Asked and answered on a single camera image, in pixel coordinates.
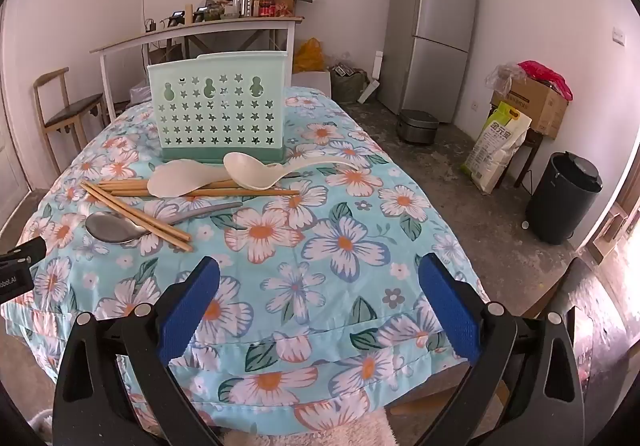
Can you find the dark wooden stool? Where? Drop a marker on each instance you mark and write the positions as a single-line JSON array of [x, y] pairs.
[[530, 151]]

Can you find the green perforated utensil holder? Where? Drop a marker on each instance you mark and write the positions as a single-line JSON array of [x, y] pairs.
[[220, 126]]

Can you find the dark grey rice cooker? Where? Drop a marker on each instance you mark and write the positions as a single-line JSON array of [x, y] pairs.
[[417, 126]]

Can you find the long white carton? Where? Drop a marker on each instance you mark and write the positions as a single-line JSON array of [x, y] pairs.
[[371, 84]]

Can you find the black electronic device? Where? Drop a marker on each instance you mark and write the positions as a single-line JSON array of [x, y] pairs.
[[176, 19]]

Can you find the white wall switch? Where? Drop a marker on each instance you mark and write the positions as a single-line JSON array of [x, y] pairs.
[[619, 36]]

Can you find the blue floral blanket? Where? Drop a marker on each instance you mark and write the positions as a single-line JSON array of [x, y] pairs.
[[325, 246]]

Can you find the yellow plastic bag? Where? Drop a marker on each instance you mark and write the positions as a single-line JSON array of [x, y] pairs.
[[309, 56]]

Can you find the red drink bottle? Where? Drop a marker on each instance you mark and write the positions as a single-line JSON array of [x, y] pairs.
[[265, 1]]

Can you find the white box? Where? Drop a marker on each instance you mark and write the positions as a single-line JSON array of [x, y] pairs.
[[312, 84]]

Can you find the white rice paddle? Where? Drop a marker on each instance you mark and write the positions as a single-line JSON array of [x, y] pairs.
[[170, 178]]

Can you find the metal canister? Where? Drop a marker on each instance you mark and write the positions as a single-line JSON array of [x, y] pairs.
[[246, 6]]

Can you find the clear plastic bag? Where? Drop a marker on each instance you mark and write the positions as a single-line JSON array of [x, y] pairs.
[[502, 76]]

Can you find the wooden chair with dark seat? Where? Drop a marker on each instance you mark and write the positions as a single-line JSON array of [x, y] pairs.
[[70, 109]]

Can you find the white and green rice bag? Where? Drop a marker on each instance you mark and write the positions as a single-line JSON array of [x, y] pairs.
[[495, 146]]

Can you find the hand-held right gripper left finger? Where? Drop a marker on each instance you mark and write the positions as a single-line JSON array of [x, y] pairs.
[[192, 306]]

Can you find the brown cardboard box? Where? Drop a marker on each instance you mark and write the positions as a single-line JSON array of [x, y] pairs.
[[537, 109]]

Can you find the black trash can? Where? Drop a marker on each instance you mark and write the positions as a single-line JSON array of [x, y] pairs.
[[562, 198]]

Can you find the black charger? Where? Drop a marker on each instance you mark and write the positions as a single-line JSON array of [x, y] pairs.
[[151, 25]]

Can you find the red plastic bag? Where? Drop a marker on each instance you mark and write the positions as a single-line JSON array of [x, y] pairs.
[[545, 74]]

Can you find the silver refrigerator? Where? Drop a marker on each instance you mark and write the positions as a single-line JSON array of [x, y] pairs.
[[430, 26]]

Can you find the white plastic ladle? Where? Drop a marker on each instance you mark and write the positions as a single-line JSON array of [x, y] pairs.
[[252, 171]]

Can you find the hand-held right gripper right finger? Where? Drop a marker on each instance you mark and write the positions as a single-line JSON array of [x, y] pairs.
[[447, 306]]

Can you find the white table with wooden top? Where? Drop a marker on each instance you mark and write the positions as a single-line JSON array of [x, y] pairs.
[[200, 26]]

